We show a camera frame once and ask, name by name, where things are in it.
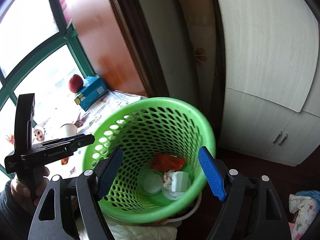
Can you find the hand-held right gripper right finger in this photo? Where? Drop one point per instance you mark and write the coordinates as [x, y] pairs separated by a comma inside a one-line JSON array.
[[212, 175]]

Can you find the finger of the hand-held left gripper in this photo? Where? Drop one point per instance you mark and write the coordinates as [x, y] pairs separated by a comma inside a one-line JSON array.
[[82, 143], [72, 137]]

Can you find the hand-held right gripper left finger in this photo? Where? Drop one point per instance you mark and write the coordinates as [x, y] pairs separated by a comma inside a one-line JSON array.
[[110, 170]]

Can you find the white paper cup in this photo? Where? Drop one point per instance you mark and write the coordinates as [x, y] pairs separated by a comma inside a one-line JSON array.
[[70, 130]]

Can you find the pink packet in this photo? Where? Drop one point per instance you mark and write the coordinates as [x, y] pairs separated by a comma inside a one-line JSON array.
[[80, 120]]

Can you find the white foam block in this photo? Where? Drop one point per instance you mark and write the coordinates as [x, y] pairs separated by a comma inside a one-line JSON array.
[[180, 181]]

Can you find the white plastic lid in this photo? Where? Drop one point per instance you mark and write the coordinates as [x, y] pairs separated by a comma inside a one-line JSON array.
[[152, 181]]

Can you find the clear plastic cup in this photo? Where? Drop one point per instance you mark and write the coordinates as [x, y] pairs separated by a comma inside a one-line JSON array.
[[170, 195]]

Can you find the orange snack wrapper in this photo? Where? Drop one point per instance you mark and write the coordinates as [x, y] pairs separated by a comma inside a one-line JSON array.
[[165, 163]]

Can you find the green plastic mesh basket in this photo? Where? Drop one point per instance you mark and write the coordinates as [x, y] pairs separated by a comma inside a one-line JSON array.
[[160, 102]]

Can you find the person's left hand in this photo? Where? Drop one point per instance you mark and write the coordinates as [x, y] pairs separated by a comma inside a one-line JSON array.
[[20, 187]]

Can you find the small beige toy figure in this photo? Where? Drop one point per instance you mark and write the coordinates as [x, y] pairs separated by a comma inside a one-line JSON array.
[[39, 135]]

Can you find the printed white blanket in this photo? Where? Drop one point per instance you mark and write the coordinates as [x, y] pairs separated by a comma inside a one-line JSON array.
[[107, 105]]

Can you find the blue tissue box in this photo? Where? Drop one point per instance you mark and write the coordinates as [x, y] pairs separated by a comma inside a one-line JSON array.
[[92, 92]]

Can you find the white bucket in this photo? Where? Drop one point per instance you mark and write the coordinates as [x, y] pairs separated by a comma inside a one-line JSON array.
[[185, 216]]

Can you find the red apple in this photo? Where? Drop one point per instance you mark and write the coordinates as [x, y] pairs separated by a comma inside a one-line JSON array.
[[75, 83]]

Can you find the white quilt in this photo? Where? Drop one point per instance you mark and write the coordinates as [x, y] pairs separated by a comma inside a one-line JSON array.
[[140, 232]]

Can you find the floral cloth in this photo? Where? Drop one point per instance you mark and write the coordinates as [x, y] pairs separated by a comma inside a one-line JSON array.
[[302, 212]]

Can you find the blue cloth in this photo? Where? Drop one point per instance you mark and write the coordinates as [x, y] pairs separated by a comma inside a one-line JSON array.
[[310, 194]]

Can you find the brown wooden panel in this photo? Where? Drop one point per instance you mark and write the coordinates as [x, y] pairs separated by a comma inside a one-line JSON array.
[[105, 30]]

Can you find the white wardrobe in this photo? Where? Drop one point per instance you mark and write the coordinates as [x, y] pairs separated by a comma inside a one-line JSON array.
[[262, 55]]

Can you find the pink roller blind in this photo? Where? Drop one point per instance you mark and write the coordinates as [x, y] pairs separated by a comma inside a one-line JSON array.
[[65, 7]]

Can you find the beige flower print panel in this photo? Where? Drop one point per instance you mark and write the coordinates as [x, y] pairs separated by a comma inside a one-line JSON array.
[[197, 30]]

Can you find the green window frame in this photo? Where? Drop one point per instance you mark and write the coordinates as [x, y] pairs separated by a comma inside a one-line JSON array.
[[78, 55]]

